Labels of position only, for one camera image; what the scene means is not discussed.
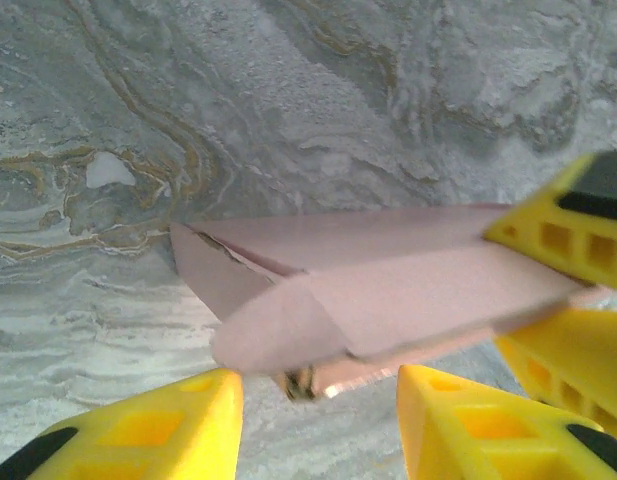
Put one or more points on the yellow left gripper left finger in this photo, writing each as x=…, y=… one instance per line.
x=153, y=435

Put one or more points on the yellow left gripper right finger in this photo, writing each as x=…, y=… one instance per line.
x=488, y=435

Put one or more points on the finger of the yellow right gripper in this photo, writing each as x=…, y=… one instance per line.
x=578, y=240
x=588, y=360

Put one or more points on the pink paper box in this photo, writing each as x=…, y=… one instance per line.
x=388, y=290

